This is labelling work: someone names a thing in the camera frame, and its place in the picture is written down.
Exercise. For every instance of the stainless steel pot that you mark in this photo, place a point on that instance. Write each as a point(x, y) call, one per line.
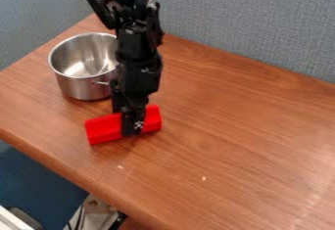
point(83, 62)

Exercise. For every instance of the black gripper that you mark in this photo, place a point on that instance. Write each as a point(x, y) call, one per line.
point(139, 74)

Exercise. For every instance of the white object at corner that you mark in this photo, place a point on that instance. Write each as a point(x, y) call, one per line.
point(11, 222)

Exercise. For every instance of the red rectangular block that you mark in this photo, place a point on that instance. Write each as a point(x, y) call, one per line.
point(104, 128)

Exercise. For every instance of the metal table leg bracket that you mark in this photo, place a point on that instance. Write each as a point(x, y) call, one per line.
point(95, 215)

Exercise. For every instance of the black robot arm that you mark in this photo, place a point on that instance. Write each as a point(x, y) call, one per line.
point(135, 21)

